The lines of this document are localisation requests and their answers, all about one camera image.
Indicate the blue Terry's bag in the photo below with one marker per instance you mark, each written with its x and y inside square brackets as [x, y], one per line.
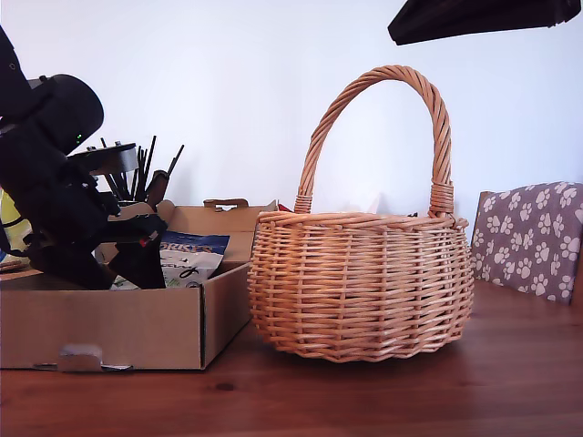
[200, 243]

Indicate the metal stick holder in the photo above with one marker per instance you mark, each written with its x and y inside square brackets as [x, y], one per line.
[134, 200]

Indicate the red and yellow bag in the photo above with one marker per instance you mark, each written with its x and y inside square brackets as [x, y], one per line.
[286, 209]

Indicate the thin black stick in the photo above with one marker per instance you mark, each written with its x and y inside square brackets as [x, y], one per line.
[112, 184]
[176, 159]
[151, 159]
[136, 182]
[120, 177]

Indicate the paw print fabric cover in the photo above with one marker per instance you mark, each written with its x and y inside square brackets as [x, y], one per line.
[528, 236]

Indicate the round cork coaster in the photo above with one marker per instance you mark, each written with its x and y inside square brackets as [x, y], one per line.
[11, 267]

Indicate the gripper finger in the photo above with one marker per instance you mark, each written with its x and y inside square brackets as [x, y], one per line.
[68, 266]
[478, 18]
[143, 268]

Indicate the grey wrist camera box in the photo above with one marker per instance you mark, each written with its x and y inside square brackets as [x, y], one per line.
[114, 157]

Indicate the yellow-green plastic bag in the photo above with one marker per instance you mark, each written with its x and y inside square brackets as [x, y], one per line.
[11, 214]

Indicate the white Galaxy truffle bag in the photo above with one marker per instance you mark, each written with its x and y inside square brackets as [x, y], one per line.
[191, 273]

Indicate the brown cardboard box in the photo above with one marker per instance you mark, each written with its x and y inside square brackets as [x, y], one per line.
[136, 328]

